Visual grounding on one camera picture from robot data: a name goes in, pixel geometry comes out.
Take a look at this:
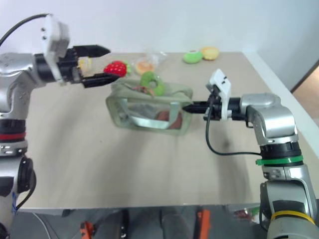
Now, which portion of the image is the red item inside pouch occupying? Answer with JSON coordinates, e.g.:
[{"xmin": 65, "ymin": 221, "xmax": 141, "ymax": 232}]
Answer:
[{"xmin": 158, "ymin": 111, "xmax": 183, "ymax": 129}]

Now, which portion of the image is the colourful packet under table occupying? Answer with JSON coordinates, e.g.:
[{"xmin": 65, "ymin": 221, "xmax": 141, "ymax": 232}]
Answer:
[{"xmin": 233, "ymin": 207, "xmax": 261, "ymax": 222}]

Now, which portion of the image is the green round plush toy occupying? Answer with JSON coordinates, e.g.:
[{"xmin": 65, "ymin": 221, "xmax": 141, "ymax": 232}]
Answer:
[{"xmin": 182, "ymin": 49, "xmax": 203, "ymax": 64}]

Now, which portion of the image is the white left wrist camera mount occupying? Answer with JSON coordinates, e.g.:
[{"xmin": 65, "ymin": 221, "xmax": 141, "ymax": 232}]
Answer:
[{"xmin": 39, "ymin": 13, "xmax": 71, "ymax": 84}]

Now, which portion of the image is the green plush donut keychain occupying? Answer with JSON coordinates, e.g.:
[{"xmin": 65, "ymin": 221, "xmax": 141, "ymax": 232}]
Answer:
[{"xmin": 131, "ymin": 71, "xmax": 165, "ymax": 97}]

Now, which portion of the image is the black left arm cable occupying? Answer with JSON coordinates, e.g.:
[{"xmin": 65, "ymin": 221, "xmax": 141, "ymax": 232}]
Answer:
[{"xmin": 0, "ymin": 13, "xmax": 49, "ymax": 48}]

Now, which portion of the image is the green mesh zip pouch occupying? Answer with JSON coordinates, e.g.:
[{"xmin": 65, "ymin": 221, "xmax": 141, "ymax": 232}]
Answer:
[{"xmin": 105, "ymin": 79, "xmax": 194, "ymax": 137}]

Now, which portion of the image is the orange plush in clear bag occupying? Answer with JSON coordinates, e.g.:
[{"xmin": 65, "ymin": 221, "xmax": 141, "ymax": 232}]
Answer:
[{"xmin": 134, "ymin": 50, "xmax": 167, "ymax": 76}]

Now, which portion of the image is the orange and black clamp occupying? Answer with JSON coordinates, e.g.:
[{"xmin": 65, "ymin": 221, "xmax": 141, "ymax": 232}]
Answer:
[
  {"xmin": 195, "ymin": 208, "xmax": 212, "ymax": 239},
  {"xmin": 80, "ymin": 220, "xmax": 97, "ymax": 239}
]

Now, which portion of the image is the thin white cable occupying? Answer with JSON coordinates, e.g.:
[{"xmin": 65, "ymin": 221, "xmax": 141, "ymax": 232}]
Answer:
[{"xmin": 31, "ymin": 212, "xmax": 51, "ymax": 239}]

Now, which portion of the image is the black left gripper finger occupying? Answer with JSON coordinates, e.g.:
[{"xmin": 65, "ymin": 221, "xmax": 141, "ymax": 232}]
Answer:
[
  {"xmin": 82, "ymin": 73, "xmax": 120, "ymax": 89},
  {"xmin": 72, "ymin": 44, "xmax": 111, "ymax": 58}
]

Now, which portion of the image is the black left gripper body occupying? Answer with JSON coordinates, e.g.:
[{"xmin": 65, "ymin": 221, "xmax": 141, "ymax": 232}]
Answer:
[{"xmin": 57, "ymin": 46, "xmax": 85, "ymax": 85}]

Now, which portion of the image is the orange bun plush toy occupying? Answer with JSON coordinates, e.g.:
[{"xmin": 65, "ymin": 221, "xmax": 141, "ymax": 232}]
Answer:
[{"xmin": 200, "ymin": 46, "xmax": 220, "ymax": 61}]

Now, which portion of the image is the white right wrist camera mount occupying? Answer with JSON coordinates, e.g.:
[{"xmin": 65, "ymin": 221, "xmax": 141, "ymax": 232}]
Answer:
[{"xmin": 205, "ymin": 69, "xmax": 233, "ymax": 120}]

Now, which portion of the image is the red strawberry plush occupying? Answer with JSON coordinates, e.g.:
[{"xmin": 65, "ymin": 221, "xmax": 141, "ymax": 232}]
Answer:
[{"xmin": 103, "ymin": 60, "xmax": 132, "ymax": 77}]

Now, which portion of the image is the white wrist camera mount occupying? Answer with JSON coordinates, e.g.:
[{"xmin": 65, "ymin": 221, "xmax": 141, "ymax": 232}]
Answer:
[
  {"xmin": 39, "ymin": 13, "xmax": 71, "ymax": 84},
  {"xmin": 205, "ymin": 69, "xmax": 233, "ymax": 120}
]

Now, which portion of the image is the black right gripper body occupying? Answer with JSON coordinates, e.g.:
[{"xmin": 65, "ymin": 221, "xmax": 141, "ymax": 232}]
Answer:
[{"xmin": 203, "ymin": 91, "xmax": 224, "ymax": 122}]

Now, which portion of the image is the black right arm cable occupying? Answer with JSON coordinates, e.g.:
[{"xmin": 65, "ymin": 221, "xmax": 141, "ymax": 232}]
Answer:
[{"xmin": 205, "ymin": 98, "xmax": 263, "ymax": 157}]

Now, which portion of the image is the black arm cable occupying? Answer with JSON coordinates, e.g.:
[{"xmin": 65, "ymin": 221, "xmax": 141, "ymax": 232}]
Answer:
[
  {"xmin": 205, "ymin": 98, "xmax": 263, "ymax": 157},
  {"xmin": 0, "ymin": 13, "xmax": 49, "ymax": 48}
]

